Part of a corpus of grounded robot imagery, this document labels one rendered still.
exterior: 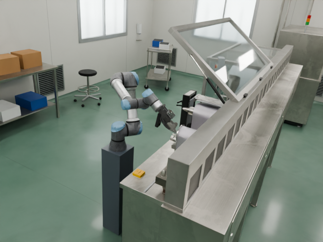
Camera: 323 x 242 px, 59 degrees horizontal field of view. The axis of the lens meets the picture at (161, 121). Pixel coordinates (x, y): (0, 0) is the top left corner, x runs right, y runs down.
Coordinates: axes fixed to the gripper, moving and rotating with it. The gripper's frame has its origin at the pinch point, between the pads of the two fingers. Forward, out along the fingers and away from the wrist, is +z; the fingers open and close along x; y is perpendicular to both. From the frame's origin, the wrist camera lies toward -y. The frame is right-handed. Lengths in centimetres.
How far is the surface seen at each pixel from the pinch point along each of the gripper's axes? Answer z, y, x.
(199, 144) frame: 8, 58, -73
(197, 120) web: 4.2, 9.6, 19.0
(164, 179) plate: 20.6, -13.3, -24.4
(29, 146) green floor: -106, -254, 56
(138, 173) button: 7.7, -37.8, -15.9
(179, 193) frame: 17, 48, -87
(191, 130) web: 6.4, 11.6, -0.2
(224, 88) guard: -3, 57, -19
